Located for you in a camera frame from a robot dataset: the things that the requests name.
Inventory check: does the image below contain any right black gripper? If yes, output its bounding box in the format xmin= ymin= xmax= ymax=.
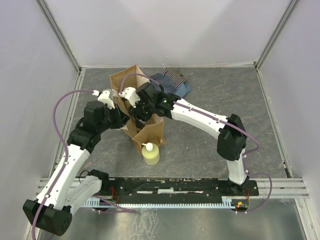
xmin=126 ymin=95 xmax=155 ymax=125

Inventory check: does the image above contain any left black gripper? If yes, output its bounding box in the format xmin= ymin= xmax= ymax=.
xmin=97 ymin=103 xmax=131 ymax=133

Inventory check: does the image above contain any brown canvas bag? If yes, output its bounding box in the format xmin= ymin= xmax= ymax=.
xmin=109 ymin=65 xmax=166 ymax=155

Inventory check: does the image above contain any yellow bottle white cap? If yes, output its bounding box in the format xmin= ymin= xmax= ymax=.
xmin=141 ymin=142 xmax=160 ymax=166

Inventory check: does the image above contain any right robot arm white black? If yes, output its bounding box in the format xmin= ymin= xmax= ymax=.
xmin=121 ymin=82 xmax=250 ymax=196

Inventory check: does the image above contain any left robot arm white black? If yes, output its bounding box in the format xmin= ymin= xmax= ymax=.
xmin=22 ymin=100 xmax=130 ymax=236

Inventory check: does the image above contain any dark blue folded cloth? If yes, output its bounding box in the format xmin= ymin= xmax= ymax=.
xmin=150 ymin=73 xmax=177 ymax=94

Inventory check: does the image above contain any light blue folded cloth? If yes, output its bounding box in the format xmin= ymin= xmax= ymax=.
xmin=174 ymin=82 xmax=192 ymax=98

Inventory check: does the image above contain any striped folded cloth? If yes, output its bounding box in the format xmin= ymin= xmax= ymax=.
xmin=162 ymin=68 xmax=188 ymax=88

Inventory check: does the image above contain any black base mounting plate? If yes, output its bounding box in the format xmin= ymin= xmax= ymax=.
xmin=97 ymin=177 xmax=259 ymax=205

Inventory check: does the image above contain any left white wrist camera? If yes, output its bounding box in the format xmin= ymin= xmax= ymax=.
xmin=92 ymin=89 xmax=119 ymax=109

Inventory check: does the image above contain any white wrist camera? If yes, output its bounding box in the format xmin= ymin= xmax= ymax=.
xmin=92 ymin=89 xmax=119 ymax=109
xmin=119 ymin=87 xmax=141 ymax=108

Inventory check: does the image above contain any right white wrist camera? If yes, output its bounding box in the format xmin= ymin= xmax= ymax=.
xmin=119 ymin=87 xmax=141 ymax=108

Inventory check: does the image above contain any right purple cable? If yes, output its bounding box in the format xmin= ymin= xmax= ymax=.
xmin=119 ymin=73 xmax=273 ymax=215

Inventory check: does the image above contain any purple cable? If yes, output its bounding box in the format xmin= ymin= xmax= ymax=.
xmin=31 ymin=89 xmax=137 ymax=240
xmin=119 ymin=73 xmax=273 ymax=215

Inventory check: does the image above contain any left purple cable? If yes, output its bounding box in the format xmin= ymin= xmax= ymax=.
xmin=31 ymin=89 xmax=137 ymax=240

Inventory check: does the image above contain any white slotted cable duct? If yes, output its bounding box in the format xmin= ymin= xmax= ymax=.
xmin=74 ymin=197 xmax=248 ymax=209

